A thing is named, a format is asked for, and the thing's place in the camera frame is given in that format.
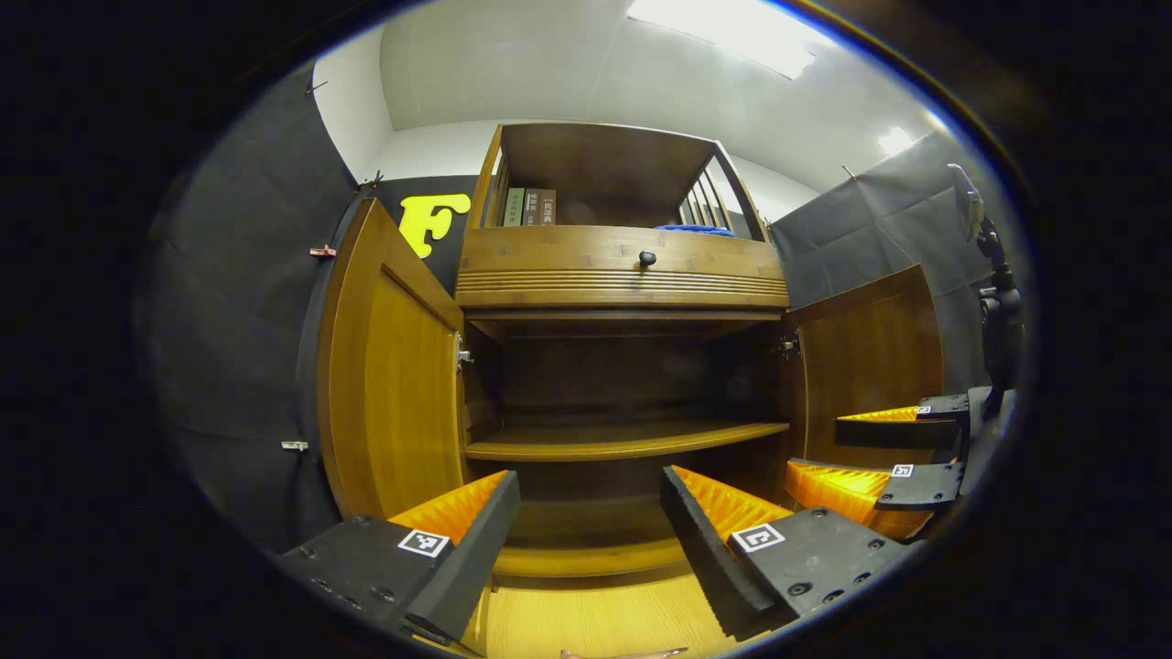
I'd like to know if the wooden shoe cabinet door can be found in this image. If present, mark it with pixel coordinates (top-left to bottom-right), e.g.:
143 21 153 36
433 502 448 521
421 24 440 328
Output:
317 199 466 521
786 265 944 468

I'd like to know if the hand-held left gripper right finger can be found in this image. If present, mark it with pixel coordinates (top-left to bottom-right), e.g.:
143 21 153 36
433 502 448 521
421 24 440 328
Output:
661 464 917 642

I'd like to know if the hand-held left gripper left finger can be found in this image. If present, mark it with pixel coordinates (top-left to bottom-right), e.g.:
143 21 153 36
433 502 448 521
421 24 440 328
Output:
275 470 521 644

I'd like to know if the ceiling light panel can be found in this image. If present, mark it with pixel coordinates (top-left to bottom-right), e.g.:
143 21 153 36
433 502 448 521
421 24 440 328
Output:
627 0 834 79

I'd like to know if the wooden cabinet drawer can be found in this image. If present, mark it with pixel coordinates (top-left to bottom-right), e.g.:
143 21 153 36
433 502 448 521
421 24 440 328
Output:
455 225 790 309

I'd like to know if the wooden cabinet shelf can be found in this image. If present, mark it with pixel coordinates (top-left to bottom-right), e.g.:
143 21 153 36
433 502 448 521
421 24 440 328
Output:
464 421 790 462

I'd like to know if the wooden double-door shoe cabinet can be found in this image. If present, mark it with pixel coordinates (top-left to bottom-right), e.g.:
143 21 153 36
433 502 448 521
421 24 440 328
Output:
316 122 944 579

